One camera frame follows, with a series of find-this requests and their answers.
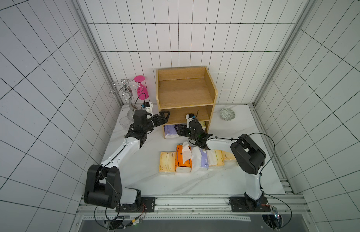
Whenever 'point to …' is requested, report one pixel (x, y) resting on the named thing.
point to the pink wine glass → (142, 93)
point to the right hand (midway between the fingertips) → (215, 137)
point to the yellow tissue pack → (167, 162)
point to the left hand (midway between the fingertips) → (168, 116)
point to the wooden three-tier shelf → (183, 91)
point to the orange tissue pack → (183, 163)
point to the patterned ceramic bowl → (227, 114)
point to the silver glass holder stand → (126, 90)
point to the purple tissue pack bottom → (170, 132)
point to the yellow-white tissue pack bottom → (203, 124)
